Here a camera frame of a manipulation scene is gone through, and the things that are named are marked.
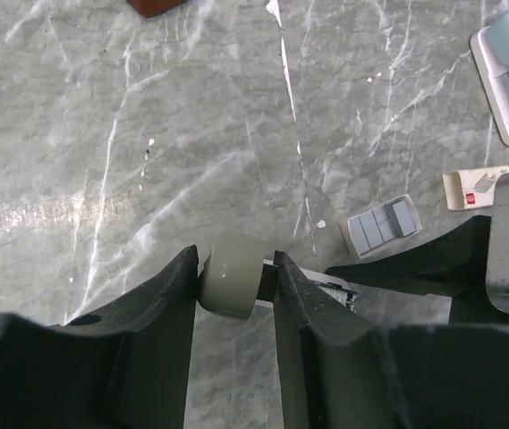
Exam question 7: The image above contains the brown metronome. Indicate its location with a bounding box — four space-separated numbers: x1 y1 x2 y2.
127 0 186 18

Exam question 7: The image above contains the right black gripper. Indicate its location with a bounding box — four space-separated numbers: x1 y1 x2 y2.
326 173 509 324

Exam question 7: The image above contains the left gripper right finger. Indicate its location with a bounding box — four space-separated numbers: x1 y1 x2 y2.
274 252 509 428

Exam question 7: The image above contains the white staple box sleeve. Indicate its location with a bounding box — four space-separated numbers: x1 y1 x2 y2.
442 165 509 211

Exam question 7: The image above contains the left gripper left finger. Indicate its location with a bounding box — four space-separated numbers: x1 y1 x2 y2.
0 246 199 428

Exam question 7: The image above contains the staple tray with staples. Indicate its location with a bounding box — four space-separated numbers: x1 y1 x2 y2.
338 194 422 259

